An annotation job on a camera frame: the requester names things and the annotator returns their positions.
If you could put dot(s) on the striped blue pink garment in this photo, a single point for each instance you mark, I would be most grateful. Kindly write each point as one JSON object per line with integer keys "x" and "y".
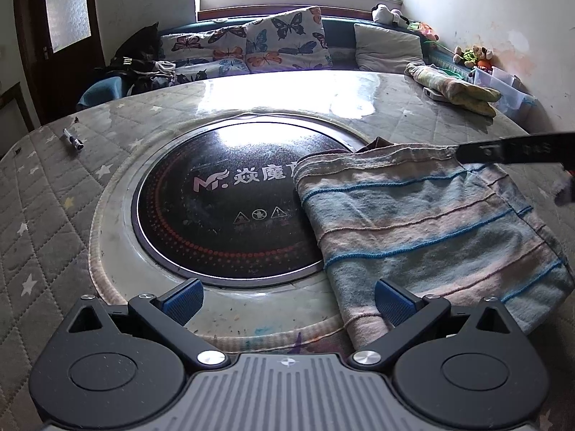
{"x": 416, "y": 216}

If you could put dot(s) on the dark wooden door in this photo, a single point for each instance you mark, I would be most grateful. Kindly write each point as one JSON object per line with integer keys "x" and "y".
{"x": 59, "y": 43}

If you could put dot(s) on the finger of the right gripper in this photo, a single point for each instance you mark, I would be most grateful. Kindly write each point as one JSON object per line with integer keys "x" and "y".
{"x": 532, "y": 148}

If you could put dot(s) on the small plush toys group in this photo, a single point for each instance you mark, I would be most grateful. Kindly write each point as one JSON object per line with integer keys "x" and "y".
{"x": 476, "y": 57}

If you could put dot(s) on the blue sofa bench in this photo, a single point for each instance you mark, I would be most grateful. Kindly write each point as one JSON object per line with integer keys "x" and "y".
{"x": 340, "y": 39}

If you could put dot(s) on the white plush toy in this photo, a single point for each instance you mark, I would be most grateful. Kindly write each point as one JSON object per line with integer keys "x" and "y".
{"x": 382, "y": 15}

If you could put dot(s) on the butterfly print cushion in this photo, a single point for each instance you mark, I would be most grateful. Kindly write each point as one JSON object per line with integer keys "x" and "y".
{"x": 206, "y": 55}
{"x": 289, "y": 41}

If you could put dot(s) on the round black induction cooktop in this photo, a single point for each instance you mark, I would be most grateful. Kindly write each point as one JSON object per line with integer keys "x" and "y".
{"x": 219, "y": 203}

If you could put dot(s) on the black bag on sofa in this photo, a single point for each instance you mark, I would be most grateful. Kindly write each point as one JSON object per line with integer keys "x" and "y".
{"x": 137, "y": 63}

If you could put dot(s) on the folded cream yellow blanket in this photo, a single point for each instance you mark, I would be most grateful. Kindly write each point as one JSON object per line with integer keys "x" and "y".
{"x": 455, "y": 91}

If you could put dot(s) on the grey white pillow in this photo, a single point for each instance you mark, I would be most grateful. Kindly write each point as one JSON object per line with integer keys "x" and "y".
{"x": 385, "y": 50}

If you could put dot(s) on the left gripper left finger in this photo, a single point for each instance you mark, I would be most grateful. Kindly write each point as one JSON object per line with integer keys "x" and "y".
{"x": 183, "y": 301}

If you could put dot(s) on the clear plastic storage box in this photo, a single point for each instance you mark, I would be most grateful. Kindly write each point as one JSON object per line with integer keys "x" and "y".
{"x": 514, "y": 103}

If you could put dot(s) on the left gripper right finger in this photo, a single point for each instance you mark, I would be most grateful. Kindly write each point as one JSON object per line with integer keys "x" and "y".
{"x": 394, "y": 303}

